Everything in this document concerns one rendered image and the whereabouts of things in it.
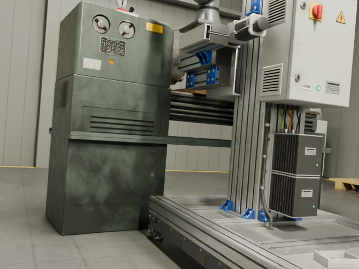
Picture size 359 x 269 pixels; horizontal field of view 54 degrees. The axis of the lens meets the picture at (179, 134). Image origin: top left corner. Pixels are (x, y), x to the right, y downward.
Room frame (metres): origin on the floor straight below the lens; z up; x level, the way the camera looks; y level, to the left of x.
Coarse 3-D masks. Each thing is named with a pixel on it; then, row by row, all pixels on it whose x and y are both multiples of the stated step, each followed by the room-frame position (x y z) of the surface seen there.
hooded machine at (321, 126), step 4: (320, 108) 5.78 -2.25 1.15; (320, 112) 5.78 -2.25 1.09; (320, 116) 5.79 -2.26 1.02; (320, 120) 5.79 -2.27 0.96; (320, 124) 5.74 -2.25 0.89; (324, 124) 5.78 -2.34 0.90; (320, 128) 5.74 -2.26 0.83; (324, 128) 5.78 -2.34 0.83; (320, 132) 5.75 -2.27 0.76; (324, 132) 5.79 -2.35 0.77; (324, 156) 5.81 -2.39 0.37
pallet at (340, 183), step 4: (336, 180) 4.81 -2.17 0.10; (340, 180) 4.75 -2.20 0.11; (344, 180) 4.73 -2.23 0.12; (348, 180) 4.77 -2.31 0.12; (352, 180) 4.81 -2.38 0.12; (356, 180) 4.85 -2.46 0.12; (336, 184) 4.81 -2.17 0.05; (340, 184) 4.75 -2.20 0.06; (344, 184) 4.76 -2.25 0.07; (348, 184) 4.80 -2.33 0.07; (352, 184) 4.83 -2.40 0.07; (356, 184) 4.54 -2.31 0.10; (340, 188) 4.75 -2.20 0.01; (344, 188) 4.76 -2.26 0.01; (348, 188) 4.80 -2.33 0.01; (352, 188) 4.83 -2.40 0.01; (356, 188) 4.88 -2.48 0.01
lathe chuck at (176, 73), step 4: (176, 40) 2.38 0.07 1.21; (176, 44) 2.34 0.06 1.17; (176, 48) 2.32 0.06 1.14; (176, 52) 2.31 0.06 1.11; (176, 56) 2.31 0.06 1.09; (176, 60) 2.31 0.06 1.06; (180, 60) 2.32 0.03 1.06; (176, 64) 2.32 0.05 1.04; (176, 68) 2.33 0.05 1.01; (172, 72) 2.33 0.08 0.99; (176, 72) 2.35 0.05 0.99; (180, 72) 2.36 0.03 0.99; (172, 76) 2.36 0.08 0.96; (176, 76) 2.37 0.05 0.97; (180, 76) 2.38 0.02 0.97; (172, 80) 2.39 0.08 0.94; (176, 80) 2.40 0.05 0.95; (172, 84) 2.47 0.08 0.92
